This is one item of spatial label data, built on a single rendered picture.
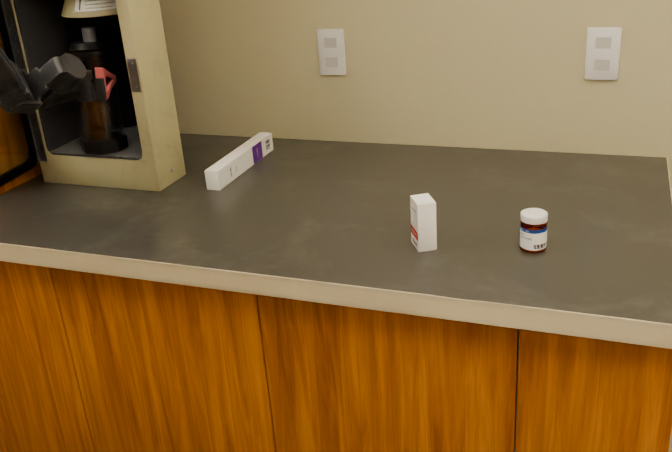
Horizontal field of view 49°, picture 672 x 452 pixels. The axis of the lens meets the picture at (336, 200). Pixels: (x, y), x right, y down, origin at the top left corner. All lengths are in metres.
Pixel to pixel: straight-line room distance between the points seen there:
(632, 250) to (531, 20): 0.63
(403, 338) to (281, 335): 0.23
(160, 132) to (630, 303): 1.02
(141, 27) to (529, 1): 0.83
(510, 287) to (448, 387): 0.21
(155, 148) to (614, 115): 1.02
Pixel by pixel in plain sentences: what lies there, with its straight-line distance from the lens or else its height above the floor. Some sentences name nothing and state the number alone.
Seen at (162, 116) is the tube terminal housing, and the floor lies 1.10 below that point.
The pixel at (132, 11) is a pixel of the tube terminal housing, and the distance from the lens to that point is 1.59.
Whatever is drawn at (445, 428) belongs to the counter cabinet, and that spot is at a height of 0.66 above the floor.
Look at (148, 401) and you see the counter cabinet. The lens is 1.60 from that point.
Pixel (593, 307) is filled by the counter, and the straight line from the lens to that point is 1.14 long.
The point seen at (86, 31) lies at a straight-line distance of 1.71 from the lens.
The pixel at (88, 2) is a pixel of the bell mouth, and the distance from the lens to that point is 1.67.
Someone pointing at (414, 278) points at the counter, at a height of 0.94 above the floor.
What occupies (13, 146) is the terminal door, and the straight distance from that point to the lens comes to 1.76.
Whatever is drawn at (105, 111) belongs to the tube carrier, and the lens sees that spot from 1.70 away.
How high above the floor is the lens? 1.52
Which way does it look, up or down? 22 degrees down
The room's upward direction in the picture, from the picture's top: 4 degrees counter-clockwise
